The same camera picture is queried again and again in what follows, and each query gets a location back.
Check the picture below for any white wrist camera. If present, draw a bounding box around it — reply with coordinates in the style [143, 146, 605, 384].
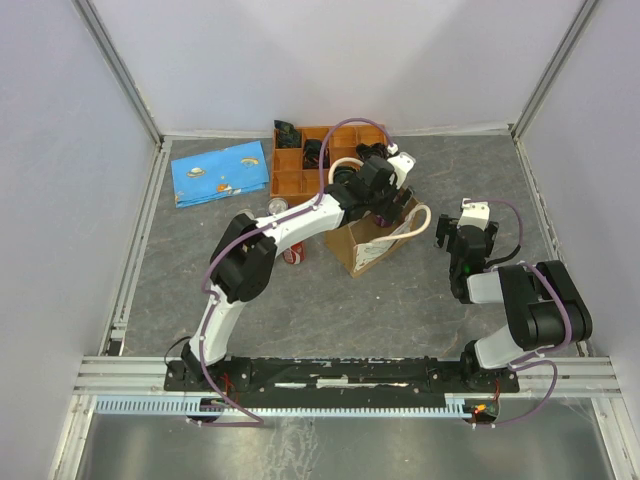
[458, 198, 490, 231]
[386, 144, 416, 188]

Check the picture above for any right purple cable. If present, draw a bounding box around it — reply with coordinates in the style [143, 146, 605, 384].
[469, 198, 576, 430]

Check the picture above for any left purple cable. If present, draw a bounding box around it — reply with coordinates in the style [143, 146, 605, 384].
[199, 117, 399, 429]

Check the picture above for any wooden compartment tray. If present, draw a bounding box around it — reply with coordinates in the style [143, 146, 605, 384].
[270, 123, 388, 206]

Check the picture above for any black rolled tie middle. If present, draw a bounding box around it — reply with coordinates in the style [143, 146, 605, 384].
[303, 139, 330, 169]

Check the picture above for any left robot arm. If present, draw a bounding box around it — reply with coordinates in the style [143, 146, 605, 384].
[181, 152, 415, 390]

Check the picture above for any black rolled tie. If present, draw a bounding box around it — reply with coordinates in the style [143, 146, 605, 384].
[303, 139, 330, 169]
[356, 142, 390, 162]

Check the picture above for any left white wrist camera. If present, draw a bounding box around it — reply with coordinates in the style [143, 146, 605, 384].
[386, 144, 416, 188]

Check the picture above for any aluminium frame rail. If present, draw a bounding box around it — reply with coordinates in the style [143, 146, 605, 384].
[73, 356, 622, 399]

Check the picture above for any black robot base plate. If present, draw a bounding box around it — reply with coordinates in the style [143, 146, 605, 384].
[164, 354, 520, 410]

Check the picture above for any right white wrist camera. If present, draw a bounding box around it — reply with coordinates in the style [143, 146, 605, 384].
[458, 198, 490, 231]

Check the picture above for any brown canvas bag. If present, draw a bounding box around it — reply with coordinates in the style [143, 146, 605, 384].
[324, 155, 433, 280]

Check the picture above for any dark rolled tie top-left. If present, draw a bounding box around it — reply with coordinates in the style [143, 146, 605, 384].
[274, 120, 302, 149]

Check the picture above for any dark rolled tie bottom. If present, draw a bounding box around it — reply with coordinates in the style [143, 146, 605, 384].
[333, 166, 358, 185]

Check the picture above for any blue patterned cloth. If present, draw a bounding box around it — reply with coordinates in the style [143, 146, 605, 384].
[171, 141, 269, 208]

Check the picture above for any black rolled tie right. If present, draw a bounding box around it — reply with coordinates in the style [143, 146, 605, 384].
[356, 142, 390, 162]

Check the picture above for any blue slotted cable duct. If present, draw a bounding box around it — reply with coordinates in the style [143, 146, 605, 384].
[94, 395, 471, 419]

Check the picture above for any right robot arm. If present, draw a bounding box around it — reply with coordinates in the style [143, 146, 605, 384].
[432, 211, 593, 392]

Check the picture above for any purple cable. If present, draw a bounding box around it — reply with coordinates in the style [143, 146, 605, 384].
[199, 117, 399, 429]
[469, 198, 576, 430]

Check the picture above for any purple soda can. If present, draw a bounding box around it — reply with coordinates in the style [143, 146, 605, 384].
[267, 197, 289, 215]
[374, 215, 394, 228]

